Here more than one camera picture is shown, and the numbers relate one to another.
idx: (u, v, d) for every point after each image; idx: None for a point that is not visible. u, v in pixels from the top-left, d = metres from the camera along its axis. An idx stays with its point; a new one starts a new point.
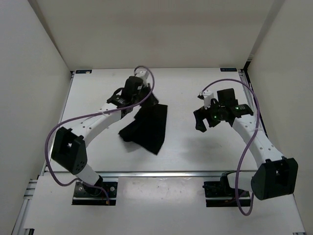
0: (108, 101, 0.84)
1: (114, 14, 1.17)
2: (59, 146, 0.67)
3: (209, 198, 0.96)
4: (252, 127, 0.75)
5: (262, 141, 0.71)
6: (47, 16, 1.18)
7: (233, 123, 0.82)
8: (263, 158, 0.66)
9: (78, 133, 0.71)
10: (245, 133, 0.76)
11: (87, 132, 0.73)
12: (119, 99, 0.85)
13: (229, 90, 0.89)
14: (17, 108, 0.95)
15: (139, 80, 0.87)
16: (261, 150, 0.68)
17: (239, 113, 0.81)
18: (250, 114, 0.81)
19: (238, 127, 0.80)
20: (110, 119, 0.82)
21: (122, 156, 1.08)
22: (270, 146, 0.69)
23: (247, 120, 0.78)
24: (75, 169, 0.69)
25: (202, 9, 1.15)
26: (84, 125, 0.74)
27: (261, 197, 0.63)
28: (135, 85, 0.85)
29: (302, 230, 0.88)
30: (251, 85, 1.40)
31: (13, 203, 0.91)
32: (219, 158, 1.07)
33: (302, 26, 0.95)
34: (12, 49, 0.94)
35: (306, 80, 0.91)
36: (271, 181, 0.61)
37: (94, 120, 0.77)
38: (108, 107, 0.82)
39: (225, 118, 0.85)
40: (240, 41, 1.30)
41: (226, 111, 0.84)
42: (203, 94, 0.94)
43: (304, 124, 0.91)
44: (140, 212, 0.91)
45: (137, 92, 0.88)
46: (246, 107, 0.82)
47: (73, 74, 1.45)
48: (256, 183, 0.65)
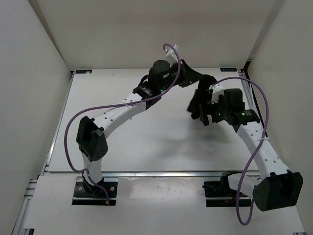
0: (134, 91, 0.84)
1: (114, 15, 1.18)
2: (82, 133, 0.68)
3: (209, 198, 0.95)
4: (257, 136, 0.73)
5: (268, 152, 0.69)
6: (47, 16, 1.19)
7: (237, 129, 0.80)
8: (268, 171, 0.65)
9: (99, 125, 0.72)
10: (250, 142, 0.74)
11: (108, 125, 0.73)
12: (145, 88, 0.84)
13: (236, 93, 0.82)
14: (17, 107, 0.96)
15: (164, 67, 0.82)
16: (266, 162, 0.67)
17: (245, 119, 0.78)
18: (256, 122, 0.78)
19: (242, 134, 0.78)
20: (134, 110, 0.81)
21: (122, 156, 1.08)
22: (275, 158, 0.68)
23: (252, 128, 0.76)
24: (95, 157, 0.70)
25: (202, 9, 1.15)
26: (106, 117, 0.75)
27: (262, 207, 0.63)
28: (159, 74, 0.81)
29: (303, 230, 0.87)
30: (252, 85, 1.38)
31: (13, 202, 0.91)
32: (219, 158, 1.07)
33: (301, 25, 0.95)
34: (12, 49, 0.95)
35: (306, 79, 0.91)
36: (275, 194, 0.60)
37: (116, 112, 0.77)
38: (132, 99, 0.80)
39: (229, 121, 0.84)
40: (240, 41, 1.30)
41: (231, 116, 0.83)
42: (212, 88, 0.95)
43: (305, 123, 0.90)
44: (140, 212, 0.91)
45: (164, 80, 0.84)
46: (252, 114, 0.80)
47: (74, 74, 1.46)
48: (257, 194, 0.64)
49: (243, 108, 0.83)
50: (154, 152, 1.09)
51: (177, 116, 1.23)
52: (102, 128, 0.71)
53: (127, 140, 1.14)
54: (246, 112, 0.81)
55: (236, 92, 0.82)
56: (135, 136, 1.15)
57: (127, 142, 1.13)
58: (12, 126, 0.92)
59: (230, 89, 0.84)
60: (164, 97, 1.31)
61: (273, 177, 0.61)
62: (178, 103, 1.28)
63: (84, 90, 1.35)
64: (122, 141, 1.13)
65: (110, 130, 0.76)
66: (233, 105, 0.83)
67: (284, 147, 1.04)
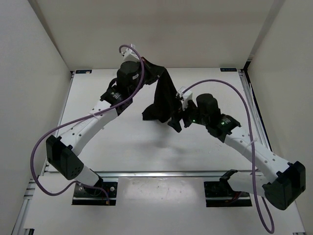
0: (101, 98, 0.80)
1: (114, 15, 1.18)
2: (50, 155, 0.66)
3: (209, 198, 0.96)
4: (247, 139, 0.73)
5: (263, 152, 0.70)
6: (47, 16, 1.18)
7: (224, 139, 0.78)
8: (274, 172, 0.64)
9: (66, 143, 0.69)
10: (242, 148, 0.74)
11: (77, 140, 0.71)
12: (114, 93, 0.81)
13: (212, 103, 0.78)
14: (17, 107, 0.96)
15: (131, 68, 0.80)
16: (267, 163, 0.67)
17: (228, 129, 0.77)
18: (237, 126, 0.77)
19: (232, 143, 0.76)
20: (103, 120, 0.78)
21: (121, 157, 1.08)
22: (272, 155, 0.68)
23: (238, 134, 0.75)
24: (69, 175, 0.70)
25: (201, 9, 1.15)
26: (74, 132, 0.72)
27: (281, 206, 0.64)
28: (127, 76, 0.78)
29: (303, 231, 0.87)
30: (251, 85, 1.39)
31: (13, 203, 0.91)
32: (218, 158, 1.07)
33: (302, 25, 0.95)
34: (11, 50, 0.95)
35: (306, 79, 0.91)
36: (289, 192, 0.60)
37: (84, 125, 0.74)
38: (100, 107, 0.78)
39: (211, 132, 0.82)
40: (240, 41, 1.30)
41: (212, 128, 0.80)
42: (182, 96, 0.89)
43: (305, 123, 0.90)
44: (140, 212, 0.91)
45: (134, 81, 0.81)
46: (232, 120, 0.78)
47: (74, 74, 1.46)
48: (272, 195, 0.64)
49: (220, 114, 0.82)
50: (154, 152, 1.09)
51: None
52: (70, 145, 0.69)
53: (127, 140, 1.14)
54: (225, 119, 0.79)
55: (212, 101, 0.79)
56: (135, 136, 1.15)
57: (126, 141, 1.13)
58: (12, 126, 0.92)
59: (205, 100, 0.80)
60: None
61: (281, 178, 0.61)
62: None
63: (84, 90, 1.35)
64: (121, 141, 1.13)
65: (81, 145, 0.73)
66: (211, 115, 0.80)
67: (284, 147, 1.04)
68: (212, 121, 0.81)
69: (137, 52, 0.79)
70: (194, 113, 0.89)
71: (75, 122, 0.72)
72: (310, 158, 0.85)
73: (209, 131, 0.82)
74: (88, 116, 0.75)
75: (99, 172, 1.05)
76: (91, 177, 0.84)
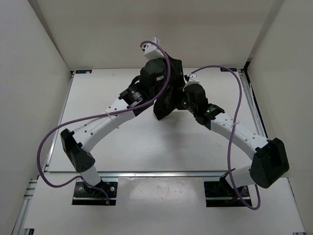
0: (120, 97, 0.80)
1: (114, 15, 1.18)
2: (63, 148, 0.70)
3: (209, 198, 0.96)
4: (230, 123, 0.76)
5: (245, 132, 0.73)
6: (47, 16, 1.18)
7: (210, 126, 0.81)
8: (253, 148, 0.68)
9: (77, 139, 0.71)
10: (225, 131, 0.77)
11: (88, 138, 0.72)
12: (134, 93, 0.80)
13: (200, 93, 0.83)
14: (17, 107, 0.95)
15: (157, 69, 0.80)
16: (247, 141, 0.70)
17: (212, 115, 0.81)
18: (222, 112, 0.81)
19: (216, 129, 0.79)
20: (119, 120, 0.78)
21: (122, 157, 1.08)
22: (253, 134, 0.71)
23: (222, 119, 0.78)
24: (79, 169, 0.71)
25: (202, 10, 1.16)
26: (86, 130, 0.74)
27: (265, 185, 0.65)
28: (151, 75, 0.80)
29: (303, 230, 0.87)
30: (251, 85, 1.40)
31: (13, 203, 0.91)
32: (219, 158, 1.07)
33: (302, 25, 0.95)
34: (12, 50, 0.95)
35: (306, 79, 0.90)
36: (269, 168, 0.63)
37: (97, 124, 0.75)
38: (117, 107, 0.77)
39: (199, 121, 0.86)
40: (239, 41, 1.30)
41: (200, 116, 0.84)
42: (190, 76, 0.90)
43: (304, 124, 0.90)
44: (140, 211, 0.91)
45: (158, 82, 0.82)
46: (217, 107, 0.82)
47: (74, 74, 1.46)
48: (256, 175, 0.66)
49: (207, 103, 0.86)
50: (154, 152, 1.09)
51: (177, 116, 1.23)
52: (80, 143, 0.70)
53: (127, 140, 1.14)
54: (211, 108, 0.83)
55: (200, 91, 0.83)
56: (135, 136, 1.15)
57: (126, 141, 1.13)
58: (13, 126, 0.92)
59: (193, 89, 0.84)
60: None
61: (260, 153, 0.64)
62: None
63: (84, 90, 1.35)
64: (121, 141, 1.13)
65: (91, 143, 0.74)
66: (198, 104, 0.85)
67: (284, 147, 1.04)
68: (199, 110, 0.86)
69: (161, 47, 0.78)
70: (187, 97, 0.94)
71: (89, 119, 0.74)
72: (310, 157, 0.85)
73: (197, 120, 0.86)
74: (102, 114, 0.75)
75: (99, 172, 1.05)
76: (94, 176, 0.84)
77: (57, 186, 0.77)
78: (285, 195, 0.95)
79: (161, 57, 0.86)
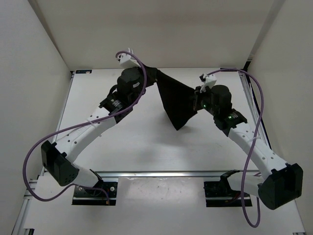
0: (100, 105, 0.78)
1: (114, 15, 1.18)
2: (44, 161, 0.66)
3: (209, 198, 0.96)
4: (250, 135, 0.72)
5: (263, 150, 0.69)
6: (47, 16, 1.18)
7: (228, 132, 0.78)
8: (269, 169, 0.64)
9: (61, 149, 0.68)
10: (244, 144, 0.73)
11: (72, 148, 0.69)
12: (114, 101, 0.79)
13: (225, 97, 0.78)
14: (16, 107, 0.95)
15: (133, 76, 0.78)
16: (264, 160, 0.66)
17: (233, 122, 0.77)
18: (244, 122, 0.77)
19: (234, 137, 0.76)
20: (100, 128, 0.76)
21: (122, 157, 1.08)
22: (272, 153, 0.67)
23: (243, 129, 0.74)
24: (62, 181, 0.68)
25: (201, 10, 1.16)
26: (69, 139, 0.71)
27: (271, 206, 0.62)
28: (128, 84, 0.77)
29: (303, 231, 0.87)
30: (251, 85, 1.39)
31: (13, 203, 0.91)
32: (219, 158, 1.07)
33: (302, 25, 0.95)
34: (11, 50, 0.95)
35: (306, 79, 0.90)
36: (280, 191, 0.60)
37: (80, 132, 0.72)
38: (99, 115, 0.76)
39: (217, 124, 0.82)
40: (239, 41, 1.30)
41: (219, 121, 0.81)
42: (205, 78, 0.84)
43: (305, 124, 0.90)
44: (140, 211, 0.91)
45: (135, 89, 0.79)
46: (239, 115, 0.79)
47: (74, 74, 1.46)
48: (263, 194, 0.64)
49: (230, 108, 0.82)
50: (154, 152, 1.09)
51: None
52: (65, 152, 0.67)
53: (127, 140, 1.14)
54: (233, 114, 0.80)
55: (226, 95, 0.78)
56: (135, 136, 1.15)
57: (126, 141, 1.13)
58: (13, 126, 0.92)
59: (219, 91, 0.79)
60: None
61: (276, 176, 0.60)
62: None
63: (84, 90, 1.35)
64: (122, 141, 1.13)
65: (76, 152, 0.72)
66: (220, 107, 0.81)
67: (284, 147, 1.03)
68: (220, 114, 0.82)
69: (137, 57, 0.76)
70: (207, 99, 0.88)
71: (72, 128, 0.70)
72: (310, 158, 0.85)
73: (216, 123, 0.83)
74: (85, 122, 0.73)
75: (99, 172, 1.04)
76: (88, 178, 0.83)
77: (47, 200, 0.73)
78: None
79: (137, 66, 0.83)
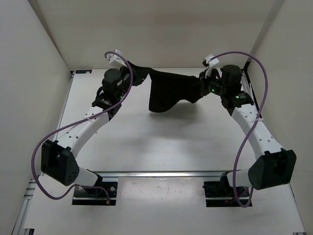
0: (93, 105, 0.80)
1: (113, 15, 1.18)
2: (46, 162, 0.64)
3: (209, 198, 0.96)
4: (253, 116, 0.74)
5: (261, 132, 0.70)
6: (47, 16, 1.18)
7: (233, 112, 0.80)
8: (263, 149, 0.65)
9: (64, 145, 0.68)
10: (244, 124, 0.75)
11: (75, 142, 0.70)
12: (104, 100, 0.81)
13: (234, 76, 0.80)
14: (16, 107, 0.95)
15: (116, 76, 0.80)
16: (260, 141, 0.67)
17: (238, 102, 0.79)
18: (250, 104, 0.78)
19: (237, 117, 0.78)
20: (98, 124, 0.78)
21: (122, 157, 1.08)
22: (269, 137, 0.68)
23: (246, 110, 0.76)
24: (67, 180, 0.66)
25: (201, 10, 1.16)
26: (70, 135, 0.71)
27: (257, 186, 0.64)
28: (113, 83, 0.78)
29: (303, 230, 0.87)
30: (251, 85, 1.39)
31: (13, 203, 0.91)
32: (219, 158, 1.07)
33: (302, 25, 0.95)
34: (11, 50, 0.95)
35: (306, 79, 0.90)
36: (269, 173, 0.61)
37: (80, 128, 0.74)
38: (94, 112, 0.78)
39: (223, 103, 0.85)
40: (239, 41, 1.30)
41: (225, 99, 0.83)
42: (209, 62, 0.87)
43: (305, 124, 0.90)
44: (139, 212, 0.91)
45: (119, 87, 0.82)
46: (246, 97, 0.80)
47: (74, 74, 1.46)
48: (253, 174, 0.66)
49: (238, 88, 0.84)
50: (153, 152, 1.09)
51: (177, 116, 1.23)
52: (69, 147, 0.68)
53: (127, 140, 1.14)
54: (240, 95, 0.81)
55: (236, 73, 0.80)
56: (135, 136, 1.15)
57: (126, 141, 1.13)
58: (13, 126, 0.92)
59: (229, 69, 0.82)
60: None
61: (267, 156, 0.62)
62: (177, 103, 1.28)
63: (84, 90, 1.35)
64: (122, 141, 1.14)
65: (78, 148, 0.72)
66: (229, 86, 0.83)
67: (284, 147, 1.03)
68: (228, 93, 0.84)
69: (122, 56, 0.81)
70: (215, 83, 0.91)
71: (71, 125, 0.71)
72: (309, 158, 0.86)
73: (223, 102, 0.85)
74: (82, 119, 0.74)
75: (99, 172, 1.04)
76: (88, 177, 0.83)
77: (55, 199, 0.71)
78: (284, 195, 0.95)
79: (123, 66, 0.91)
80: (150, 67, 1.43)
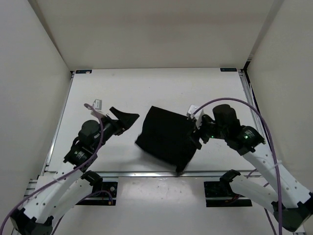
0: (65, 159, 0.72)
1: (113, 15, 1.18)
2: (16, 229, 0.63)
3: (209, 198, 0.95)
4: (271, 161, 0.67)
5: (286, 178, 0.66)
6: (47, 16, 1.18)
7: (243, 152, 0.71)
8: (295, 201, 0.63)
9: (30, 214, 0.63)
10: (263, 169, 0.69)
11: (41, 210, 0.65)
12: (78, 152, 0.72)
13: (231, 113, 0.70)
14: (16, 107, 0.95)
15: (92, 128, 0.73)
16: (288, 191, 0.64)
17: (249, 145, 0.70)
18: (262, 143, 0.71)
19: (251, 159, 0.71)
20: (70, 181, 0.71)
21: (122, 157, 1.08)
22: (294, 182, 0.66)
23: (261, 153, 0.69)
24: None
25: (201, 10, 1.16)
26: (37, 201, 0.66)
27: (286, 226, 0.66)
28: (89, 136, 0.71)
29: (303, 231, 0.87)
30: (251, 85, 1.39)
31: (13, 204, 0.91)
32: (219, 158, 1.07)
33: (302, 25, 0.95)
34: (11, 49, 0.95)
35: (306, 79, 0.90)
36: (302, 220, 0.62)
37: (48, 192, 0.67)
38: (64, 170, 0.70)
39: (231, 145, 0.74)
40: (239, 42, 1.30)
41: (233, 140, 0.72)
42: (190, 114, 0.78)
43: (304, 125, 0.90)
44: (139, 212, 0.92)
45: (97, 139, 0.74)
46: (255, 134, 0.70)
47: (74, 74, 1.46)
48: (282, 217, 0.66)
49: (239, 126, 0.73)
50: None
51: None
52: (34, 217, 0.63)
53: (127, 140, 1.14)
54: (246, 131, 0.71)
55: (230, 111, 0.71)
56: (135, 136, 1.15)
57: (125, 142, 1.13)
58: (13, 126, 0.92)
59: (221, 109, 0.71)
60: (164, 97, 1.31)
61: (302, 211, 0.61)
62: (177, 103, 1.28)
63: (84, 90, 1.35)
64: (122, 141, 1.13)
65: (47, 212, 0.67)
66: (229, 126, 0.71)
67: (284, 147, 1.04)
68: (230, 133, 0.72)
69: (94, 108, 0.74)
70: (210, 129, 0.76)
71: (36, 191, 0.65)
72: (309, 158, 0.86)
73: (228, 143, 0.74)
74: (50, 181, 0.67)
75: (99, 172, 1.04)
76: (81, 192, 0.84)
77: None
78: None
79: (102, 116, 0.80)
80: (150, 67, 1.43)
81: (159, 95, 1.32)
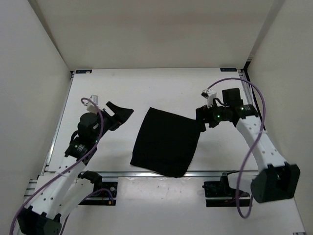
0: (66, 153, 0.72)
1: (113, 15, 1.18)
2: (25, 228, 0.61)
3: (209, 198, 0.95)
4: (257, 129, 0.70)
5: (266, 145, 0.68)
6: (47, 16, 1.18)
7: (236, 123, 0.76)
8: (266, 163, 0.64)
9: (39, 211, 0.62)
10: (248, 136, 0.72)
11: (50, 205, 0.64)
12: (78, 146, 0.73)
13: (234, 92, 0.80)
14: (16, 107, 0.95)
15: (91, 120, 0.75)
16: (263, 154, 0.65)
17: (243, 113, 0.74)
18: (255, 115, 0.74)
19: (241, 129, 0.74)
20: (73, 175, 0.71)
21: (122, 158, 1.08)
22: (273, 150, 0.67)
23: (251, 122, 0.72)
24: None
25: (201, 9, 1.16)
26: (44, 197, 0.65)
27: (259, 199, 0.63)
28: (88, 128, 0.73)
29: (303, 231, 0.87)
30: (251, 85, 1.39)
31: (13, 203, 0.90)
32: (219, 158, 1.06)
33: (302, 25, 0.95)
34: (11, 49, 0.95)
35: (306, 79, 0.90)
36: (273, 185, 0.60)
37: (54, 187, 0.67)
38: (67, 164, 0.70)
39: (230, 119, 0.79)
40: (239, 42, 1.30)
41: (230, 111, 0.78)
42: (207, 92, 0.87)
43: (305, 124, 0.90)
44: (139, 212, 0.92)
45: (96, 131, 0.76)
46: (252, 108, 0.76)
47: (74, 74, 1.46)
48: (255, 186, 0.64)
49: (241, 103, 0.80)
50: None
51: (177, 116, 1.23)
52: (44, 213, 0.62)
53: (127, 140, 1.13)
54: (245, 106, 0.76)
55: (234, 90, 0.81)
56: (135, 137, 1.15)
57: (126, 141, 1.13)
58: (13, 126, 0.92)
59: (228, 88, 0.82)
60: (164, 97, 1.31)
61: (270, 170, 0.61)
62: (177, 103, 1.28)
63: (84, 90, 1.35)
64: (122, 141, 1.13)
65: (55, 207, 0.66)
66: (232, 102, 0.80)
67: (284, 147, 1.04)
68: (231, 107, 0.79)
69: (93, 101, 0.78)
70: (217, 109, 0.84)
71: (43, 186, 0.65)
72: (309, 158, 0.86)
73: (228, 117, 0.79)
74: (55, 176, 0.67)
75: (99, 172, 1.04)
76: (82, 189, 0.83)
77: None
78: None
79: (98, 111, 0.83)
80: (150, 67, 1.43)
81: (159, 95, 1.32)
